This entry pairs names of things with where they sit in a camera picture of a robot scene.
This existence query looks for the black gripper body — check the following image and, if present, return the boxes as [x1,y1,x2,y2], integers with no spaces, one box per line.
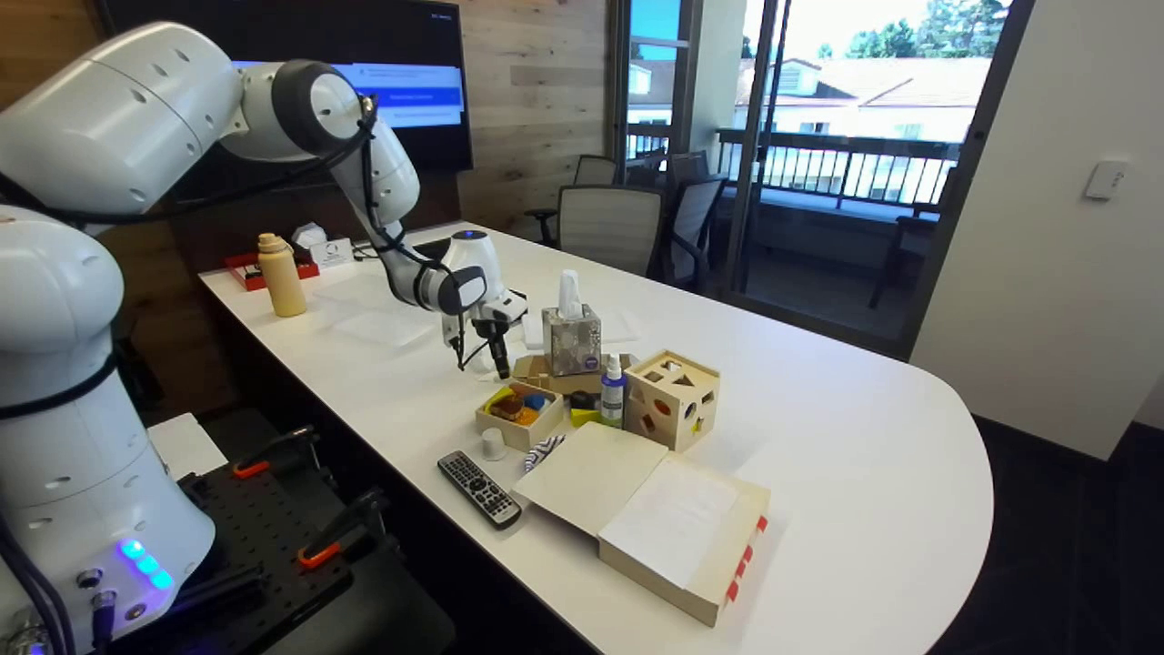
[462,287,531,342]

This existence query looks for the brown cardboard box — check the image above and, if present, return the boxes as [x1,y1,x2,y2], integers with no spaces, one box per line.
[509,353,610,401]

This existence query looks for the wooden shape sorter box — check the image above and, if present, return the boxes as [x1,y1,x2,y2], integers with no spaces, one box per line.
[621,348,724,455]

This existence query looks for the open white cardboard box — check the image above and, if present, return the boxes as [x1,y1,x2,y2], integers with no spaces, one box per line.
[514,417,776,631]

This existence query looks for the wooden tray of blocks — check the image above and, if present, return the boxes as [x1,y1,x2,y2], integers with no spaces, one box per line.
[472,377,572,455]

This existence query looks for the white bottle with blue label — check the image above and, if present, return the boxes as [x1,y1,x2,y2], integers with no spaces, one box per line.
[598,353,628,429]

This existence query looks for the grey remote control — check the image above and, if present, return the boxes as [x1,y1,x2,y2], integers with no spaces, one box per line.
[433,446,528,531]

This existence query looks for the grey office chair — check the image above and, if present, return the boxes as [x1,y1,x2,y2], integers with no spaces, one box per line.
[548,182,671,278]

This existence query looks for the small white container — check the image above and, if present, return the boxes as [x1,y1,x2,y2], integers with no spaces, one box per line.
[286,219,357,270]

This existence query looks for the tan squeeze bottle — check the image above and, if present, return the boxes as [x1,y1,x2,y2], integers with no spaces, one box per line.
[256,228,314,319]

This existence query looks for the dark office chair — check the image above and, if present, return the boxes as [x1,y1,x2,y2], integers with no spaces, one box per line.
[655,175,729,292]

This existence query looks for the black orange clamp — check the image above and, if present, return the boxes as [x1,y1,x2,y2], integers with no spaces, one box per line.
[229,423,323,484]
[295,486,394,576]

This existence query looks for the red flat holder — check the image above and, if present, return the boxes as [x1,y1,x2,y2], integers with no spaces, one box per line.
[222,252,329,293]

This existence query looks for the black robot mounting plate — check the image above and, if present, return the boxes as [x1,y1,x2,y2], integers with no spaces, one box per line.
[102,452,460,655]

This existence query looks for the black TV monitor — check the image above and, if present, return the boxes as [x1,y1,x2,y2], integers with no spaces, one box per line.
[96,0,478,178]

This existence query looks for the white paper sheet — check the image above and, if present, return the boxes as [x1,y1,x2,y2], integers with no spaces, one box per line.
[147,412,232,484]

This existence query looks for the balcony railing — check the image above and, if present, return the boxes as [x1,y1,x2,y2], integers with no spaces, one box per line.
[712,124,963,211]

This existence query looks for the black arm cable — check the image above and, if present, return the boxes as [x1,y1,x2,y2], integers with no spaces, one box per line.
[323,93,491,366]

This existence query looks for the white light switch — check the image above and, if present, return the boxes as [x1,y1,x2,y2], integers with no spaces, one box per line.
[1080,156,1131,207]

